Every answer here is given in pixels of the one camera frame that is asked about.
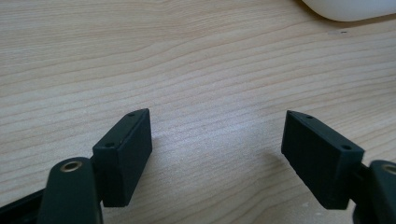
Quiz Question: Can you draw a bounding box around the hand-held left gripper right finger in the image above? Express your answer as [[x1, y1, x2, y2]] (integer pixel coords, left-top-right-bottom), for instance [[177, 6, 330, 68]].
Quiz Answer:
[[280, 109, 366, 211]]

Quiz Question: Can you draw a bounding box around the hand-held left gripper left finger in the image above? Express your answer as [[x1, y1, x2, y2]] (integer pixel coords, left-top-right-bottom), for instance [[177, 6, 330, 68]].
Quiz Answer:
[[92, 107, 153, 208]]

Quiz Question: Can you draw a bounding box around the white rounded object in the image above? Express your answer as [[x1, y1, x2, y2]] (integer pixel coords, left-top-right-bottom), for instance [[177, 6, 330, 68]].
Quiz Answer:
[[301, 0, 396, 22]]

